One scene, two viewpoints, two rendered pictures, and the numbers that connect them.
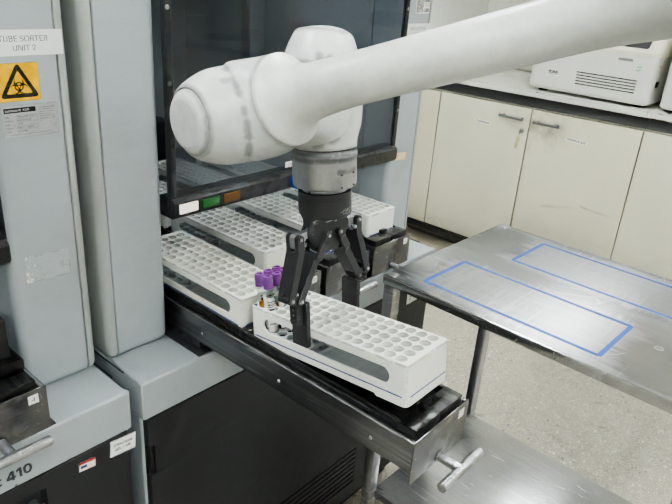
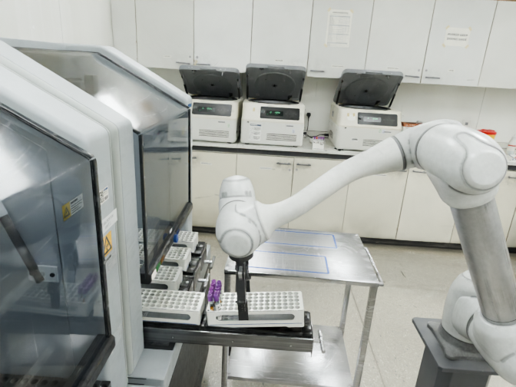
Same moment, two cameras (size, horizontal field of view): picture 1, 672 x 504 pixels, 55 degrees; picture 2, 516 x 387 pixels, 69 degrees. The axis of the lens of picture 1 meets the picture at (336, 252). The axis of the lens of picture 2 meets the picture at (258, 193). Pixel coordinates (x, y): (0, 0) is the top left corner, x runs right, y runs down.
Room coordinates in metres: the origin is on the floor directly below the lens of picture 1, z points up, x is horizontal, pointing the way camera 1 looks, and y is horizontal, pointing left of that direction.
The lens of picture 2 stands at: (0.03, 0.62, 1.58)
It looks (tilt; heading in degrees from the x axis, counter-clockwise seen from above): 19 degrees down; 321
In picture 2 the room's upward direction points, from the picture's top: 3 degrees clockwise
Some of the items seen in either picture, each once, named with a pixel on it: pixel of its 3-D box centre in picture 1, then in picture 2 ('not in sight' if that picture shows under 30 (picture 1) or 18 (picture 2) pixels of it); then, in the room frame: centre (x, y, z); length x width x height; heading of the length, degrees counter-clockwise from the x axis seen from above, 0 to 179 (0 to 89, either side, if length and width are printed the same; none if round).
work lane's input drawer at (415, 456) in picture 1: (277, 343); (212, 324); (0.90, 0.09, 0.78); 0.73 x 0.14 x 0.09; 50
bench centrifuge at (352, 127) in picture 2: not in sight; (365, 108); (2.26, -2.36, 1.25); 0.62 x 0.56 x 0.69; 140
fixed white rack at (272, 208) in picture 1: (286, 221); (151, 258); (1.32, 0.11, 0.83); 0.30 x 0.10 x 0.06; 50
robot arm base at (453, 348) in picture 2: not in sight; (461, 332); (0.44, -0.66, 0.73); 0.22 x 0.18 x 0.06; 140
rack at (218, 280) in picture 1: (207, 277); (156, 306); (1.02, 0.22, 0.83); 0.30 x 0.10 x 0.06; 50
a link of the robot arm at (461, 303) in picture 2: not in sight; (474, 304); (0.42, -0.64, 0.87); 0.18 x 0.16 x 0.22; 145
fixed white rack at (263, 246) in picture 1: (233, 238); (138, 278); (1.21, 0.21, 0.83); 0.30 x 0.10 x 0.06; 50
